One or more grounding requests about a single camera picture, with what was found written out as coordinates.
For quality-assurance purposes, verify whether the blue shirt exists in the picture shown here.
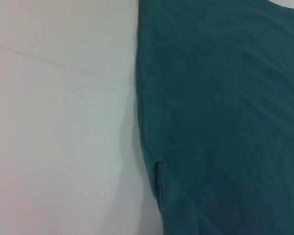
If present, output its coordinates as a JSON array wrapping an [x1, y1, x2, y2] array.
[[136, 0, 294, 235]]

